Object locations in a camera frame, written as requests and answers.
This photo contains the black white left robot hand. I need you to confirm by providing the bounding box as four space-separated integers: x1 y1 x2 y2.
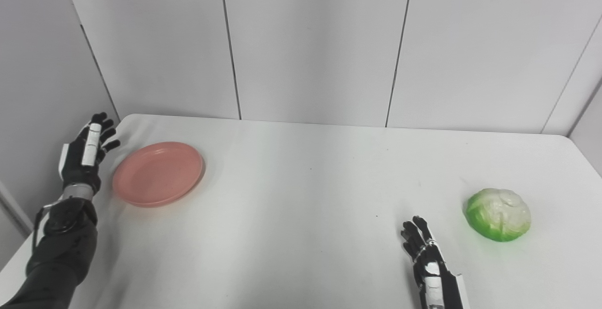
58 112 121 187

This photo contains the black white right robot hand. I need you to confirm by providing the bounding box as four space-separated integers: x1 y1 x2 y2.
401 216 470 309

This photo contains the pink round plate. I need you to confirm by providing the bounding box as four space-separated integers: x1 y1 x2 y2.
112 142 205 207

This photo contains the green white cabbage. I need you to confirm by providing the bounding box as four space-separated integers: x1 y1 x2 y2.
465 188 532 242

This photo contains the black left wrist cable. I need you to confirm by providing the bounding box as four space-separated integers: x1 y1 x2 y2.
32 198 64 249

